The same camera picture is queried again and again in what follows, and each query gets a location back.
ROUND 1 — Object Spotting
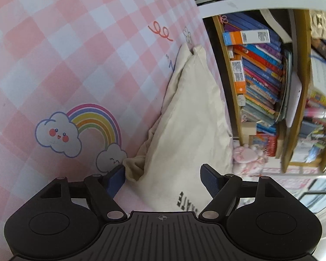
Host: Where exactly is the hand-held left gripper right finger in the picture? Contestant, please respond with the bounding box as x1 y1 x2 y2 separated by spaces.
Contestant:
200 164 285 221

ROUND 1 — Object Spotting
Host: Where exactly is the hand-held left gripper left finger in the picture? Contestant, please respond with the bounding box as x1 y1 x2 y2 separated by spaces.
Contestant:
40 164 129 221

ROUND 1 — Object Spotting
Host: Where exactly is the pink plush toy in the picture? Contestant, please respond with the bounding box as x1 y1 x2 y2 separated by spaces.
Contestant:
232 145 269 176

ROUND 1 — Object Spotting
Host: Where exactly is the orange box with white label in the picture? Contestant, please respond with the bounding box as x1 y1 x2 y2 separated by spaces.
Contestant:
230 60 246 95

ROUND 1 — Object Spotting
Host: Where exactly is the white flat board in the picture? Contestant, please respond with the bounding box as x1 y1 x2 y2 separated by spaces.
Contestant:
286 72 302 127

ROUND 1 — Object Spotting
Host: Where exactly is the pink checked bed sheet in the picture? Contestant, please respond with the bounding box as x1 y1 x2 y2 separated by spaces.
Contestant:
0 0 234 251

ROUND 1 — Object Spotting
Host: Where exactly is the row of small colourful books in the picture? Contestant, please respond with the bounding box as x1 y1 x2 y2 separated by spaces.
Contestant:
296 87 326 164

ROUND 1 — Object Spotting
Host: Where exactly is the orange and blue box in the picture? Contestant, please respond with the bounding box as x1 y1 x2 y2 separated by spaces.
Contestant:
222 29 271 46

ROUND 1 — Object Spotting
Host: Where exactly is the wooden bookshelf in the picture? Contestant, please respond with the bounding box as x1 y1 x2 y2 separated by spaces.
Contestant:
185 0 326 174

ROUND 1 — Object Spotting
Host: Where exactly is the cream canvas bag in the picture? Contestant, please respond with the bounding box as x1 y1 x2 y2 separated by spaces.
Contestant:
311 9 326 38

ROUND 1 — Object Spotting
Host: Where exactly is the white metal post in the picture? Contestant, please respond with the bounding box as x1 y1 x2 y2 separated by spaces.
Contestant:
196 0 326 19

